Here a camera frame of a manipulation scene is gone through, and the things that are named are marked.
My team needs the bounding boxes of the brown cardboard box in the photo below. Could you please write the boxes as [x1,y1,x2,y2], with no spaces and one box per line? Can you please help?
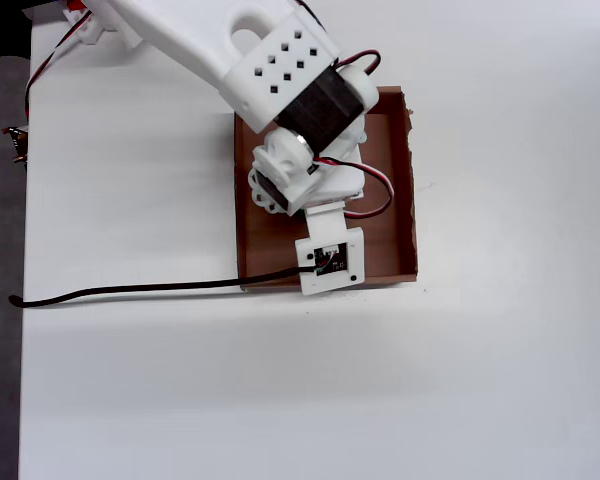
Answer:
[233,85,420,294]

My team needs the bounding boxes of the red black white servo cable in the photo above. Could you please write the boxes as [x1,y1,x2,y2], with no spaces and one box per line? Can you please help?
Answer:
[311,155,395,221]
[23,8,97,121]
[335,48,383,77]

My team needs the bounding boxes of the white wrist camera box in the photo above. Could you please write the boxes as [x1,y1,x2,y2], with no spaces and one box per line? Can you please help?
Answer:
[293,202,366,297]

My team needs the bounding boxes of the black camera cable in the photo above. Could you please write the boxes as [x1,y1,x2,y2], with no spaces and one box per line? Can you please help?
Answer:
[8,266,315,307]

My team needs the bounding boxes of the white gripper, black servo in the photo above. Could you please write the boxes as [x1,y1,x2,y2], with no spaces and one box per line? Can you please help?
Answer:
[248,158,368,218]

